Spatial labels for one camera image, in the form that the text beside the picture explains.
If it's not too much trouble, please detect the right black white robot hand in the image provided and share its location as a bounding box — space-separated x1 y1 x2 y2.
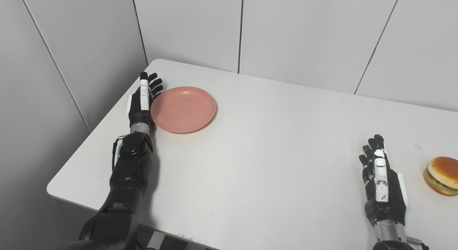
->
359 134 409 227

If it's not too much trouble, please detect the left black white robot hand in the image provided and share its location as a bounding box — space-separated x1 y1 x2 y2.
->
128 72 164 130

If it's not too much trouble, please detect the pink round plate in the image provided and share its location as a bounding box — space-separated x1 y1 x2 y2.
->
150 86 217 134

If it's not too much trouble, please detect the toy hamburger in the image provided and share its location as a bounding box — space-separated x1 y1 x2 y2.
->
423 157 458 197

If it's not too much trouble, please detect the white table leg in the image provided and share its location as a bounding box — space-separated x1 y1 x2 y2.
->
145 231 167 250

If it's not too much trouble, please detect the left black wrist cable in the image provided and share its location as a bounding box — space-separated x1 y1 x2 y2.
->
112 134 128 172

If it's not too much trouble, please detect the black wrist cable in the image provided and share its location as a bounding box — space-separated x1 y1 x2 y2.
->
407 237 430 250
112 134 128 172

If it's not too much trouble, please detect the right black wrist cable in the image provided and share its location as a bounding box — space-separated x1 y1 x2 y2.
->
407 237 430 250

